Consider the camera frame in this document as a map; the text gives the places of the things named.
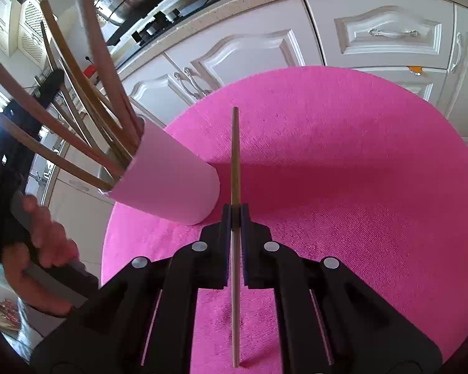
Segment person's left hand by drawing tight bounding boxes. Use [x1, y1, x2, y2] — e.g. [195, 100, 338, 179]
[3, 196, 89, 316]

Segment pink round tablecloth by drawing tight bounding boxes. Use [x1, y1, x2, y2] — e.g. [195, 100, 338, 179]
[100, 65, 468, 374]

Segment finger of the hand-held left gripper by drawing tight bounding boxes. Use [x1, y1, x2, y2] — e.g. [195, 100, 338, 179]
[6, 69, 65, 125]

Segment small lattice door wall cabinet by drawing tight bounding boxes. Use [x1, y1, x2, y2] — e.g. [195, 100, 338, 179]
[19, 0, 45, 65]

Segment cream base kitchen cabinets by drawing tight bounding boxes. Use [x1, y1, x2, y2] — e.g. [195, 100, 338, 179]
[43, 0, 468, 219]

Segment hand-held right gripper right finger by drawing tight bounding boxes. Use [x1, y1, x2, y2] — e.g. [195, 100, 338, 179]
[240, 204, 443, 374]

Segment pink cup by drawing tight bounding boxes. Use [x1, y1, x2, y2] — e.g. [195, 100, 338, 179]
[101, 119, 222, 227]

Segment black glass gas hob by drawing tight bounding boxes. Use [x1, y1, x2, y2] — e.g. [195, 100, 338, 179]
[105, 0, 277, 47]

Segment bundle of wooden chopsticks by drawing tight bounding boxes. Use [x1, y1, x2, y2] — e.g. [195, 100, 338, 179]
[0, 0, 147, 195]

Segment single wooden chopstick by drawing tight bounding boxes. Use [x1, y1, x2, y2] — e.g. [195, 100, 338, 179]
[230, 106, 242, 369]

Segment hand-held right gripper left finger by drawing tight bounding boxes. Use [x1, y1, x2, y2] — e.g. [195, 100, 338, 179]
[31, 204, 235, 374]

